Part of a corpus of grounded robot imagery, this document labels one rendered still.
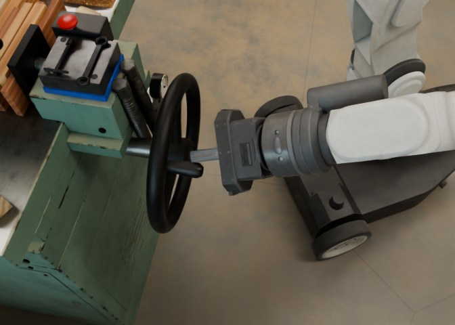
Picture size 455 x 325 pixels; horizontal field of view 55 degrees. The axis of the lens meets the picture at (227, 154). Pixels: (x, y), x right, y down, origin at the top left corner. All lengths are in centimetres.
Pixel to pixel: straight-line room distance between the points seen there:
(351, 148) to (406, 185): 109
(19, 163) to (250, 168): 36
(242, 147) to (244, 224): 101
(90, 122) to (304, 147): 36
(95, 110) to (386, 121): 42
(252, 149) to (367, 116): 17
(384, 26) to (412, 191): 76
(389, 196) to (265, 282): 50
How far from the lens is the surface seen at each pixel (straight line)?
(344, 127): 52
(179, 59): 204
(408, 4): 94
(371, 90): 56
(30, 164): 75
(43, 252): 80
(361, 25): 114
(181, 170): 67
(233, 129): 61
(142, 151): 80
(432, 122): 51
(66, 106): 73
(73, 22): 73
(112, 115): 70
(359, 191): 153
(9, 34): 86
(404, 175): 161
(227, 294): 153
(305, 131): 55
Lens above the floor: 149
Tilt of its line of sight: 60 degrees down
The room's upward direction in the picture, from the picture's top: straight up
